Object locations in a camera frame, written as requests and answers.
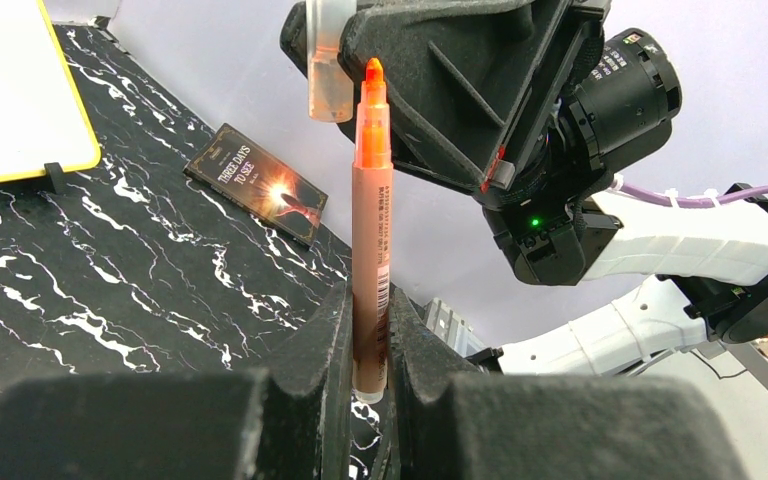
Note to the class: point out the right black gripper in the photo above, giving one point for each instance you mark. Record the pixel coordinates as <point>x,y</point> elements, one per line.
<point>514,99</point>

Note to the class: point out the dark paperback book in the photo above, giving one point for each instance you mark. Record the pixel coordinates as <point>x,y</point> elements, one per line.
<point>248,175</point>

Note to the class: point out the orange marker pen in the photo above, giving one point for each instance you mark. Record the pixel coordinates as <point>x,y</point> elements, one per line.
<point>372,185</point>

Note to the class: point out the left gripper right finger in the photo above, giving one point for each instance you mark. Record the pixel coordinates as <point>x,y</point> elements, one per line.
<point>454,421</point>

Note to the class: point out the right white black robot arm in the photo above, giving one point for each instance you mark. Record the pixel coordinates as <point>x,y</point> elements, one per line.
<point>704,259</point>

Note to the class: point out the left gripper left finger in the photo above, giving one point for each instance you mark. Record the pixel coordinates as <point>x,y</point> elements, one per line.
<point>286,418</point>

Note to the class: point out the white board yellow frame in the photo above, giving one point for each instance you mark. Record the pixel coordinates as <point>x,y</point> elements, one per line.
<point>44,125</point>

